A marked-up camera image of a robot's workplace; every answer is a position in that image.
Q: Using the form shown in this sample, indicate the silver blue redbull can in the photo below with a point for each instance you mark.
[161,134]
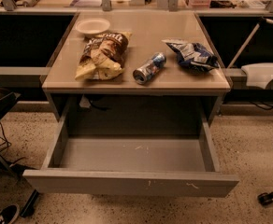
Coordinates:
[149,68]

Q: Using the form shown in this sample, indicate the open grey top drawer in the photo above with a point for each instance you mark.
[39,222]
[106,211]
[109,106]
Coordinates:
[133,145]

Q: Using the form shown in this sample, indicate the grey cabinet desk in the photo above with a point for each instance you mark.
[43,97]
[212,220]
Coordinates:
[149,29]

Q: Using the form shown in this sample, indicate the brown yellow chip bag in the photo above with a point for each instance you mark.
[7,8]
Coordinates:
[102,58]

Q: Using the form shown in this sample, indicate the blue white chip bag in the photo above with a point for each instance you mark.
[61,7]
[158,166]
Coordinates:
[193,55]

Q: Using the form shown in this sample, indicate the black caster wheel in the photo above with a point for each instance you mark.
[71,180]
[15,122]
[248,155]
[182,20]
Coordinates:
[265,198]

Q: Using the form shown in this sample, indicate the black white sneaker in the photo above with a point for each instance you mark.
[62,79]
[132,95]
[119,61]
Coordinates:
[9,214]

